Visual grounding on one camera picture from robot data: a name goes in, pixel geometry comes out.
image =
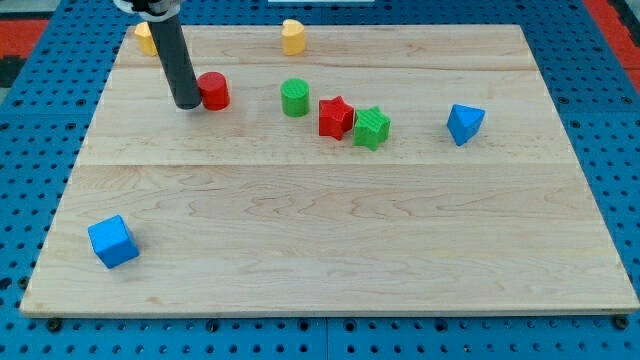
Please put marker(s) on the yellow block behind rod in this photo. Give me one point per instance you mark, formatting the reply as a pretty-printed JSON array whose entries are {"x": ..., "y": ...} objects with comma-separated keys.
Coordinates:
[{"x": 144, "y": 39}]

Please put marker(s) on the light wooden board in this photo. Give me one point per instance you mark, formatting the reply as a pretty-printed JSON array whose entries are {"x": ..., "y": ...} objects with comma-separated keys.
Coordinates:
[{"x": 248, "y": 212}]

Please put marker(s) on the blue cube block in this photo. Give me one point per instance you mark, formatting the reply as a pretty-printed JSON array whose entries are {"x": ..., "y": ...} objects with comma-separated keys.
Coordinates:
[{"x": 112, "y": 242}]

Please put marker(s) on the blue triangular prism block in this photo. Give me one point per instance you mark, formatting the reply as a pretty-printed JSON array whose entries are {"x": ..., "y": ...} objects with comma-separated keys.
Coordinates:
[{"x": 464, "y": 122}]

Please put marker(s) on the green cylinder block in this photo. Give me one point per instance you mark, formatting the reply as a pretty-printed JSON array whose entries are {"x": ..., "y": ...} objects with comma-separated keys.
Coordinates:
[{"x": 295, "y": 97}]

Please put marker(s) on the red cylinder block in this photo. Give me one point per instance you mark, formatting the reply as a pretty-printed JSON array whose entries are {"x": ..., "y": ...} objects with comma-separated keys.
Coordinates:
[{"x": 214, "y": 91}]

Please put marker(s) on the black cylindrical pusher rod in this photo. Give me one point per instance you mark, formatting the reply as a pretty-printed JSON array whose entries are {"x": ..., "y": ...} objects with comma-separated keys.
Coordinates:
[{"x": 174, "y": 56}]

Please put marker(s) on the green star block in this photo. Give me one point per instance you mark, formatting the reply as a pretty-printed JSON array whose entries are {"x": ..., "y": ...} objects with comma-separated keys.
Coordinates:
[{"x": 371, "y": 128}]

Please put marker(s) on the red star block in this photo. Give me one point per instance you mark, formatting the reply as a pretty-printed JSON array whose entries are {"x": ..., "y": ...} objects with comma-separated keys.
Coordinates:
[{"x": 336, "y": 117}]

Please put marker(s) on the yellow heart block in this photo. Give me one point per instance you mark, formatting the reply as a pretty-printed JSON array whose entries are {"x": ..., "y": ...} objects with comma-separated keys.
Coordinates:
[{"x": 293, "y": 37}]

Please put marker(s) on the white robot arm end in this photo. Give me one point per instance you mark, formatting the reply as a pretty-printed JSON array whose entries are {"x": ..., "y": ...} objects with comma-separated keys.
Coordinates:
[{"x": 151, "y": 10}]

